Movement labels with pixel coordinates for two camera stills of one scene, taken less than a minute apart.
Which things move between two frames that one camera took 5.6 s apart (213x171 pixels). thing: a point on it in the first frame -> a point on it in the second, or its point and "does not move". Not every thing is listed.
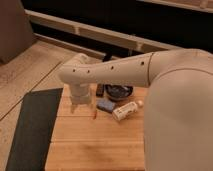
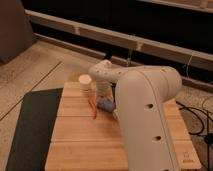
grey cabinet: [16, 34] does not move
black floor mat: [36, 123] does not move
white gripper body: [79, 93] -> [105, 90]
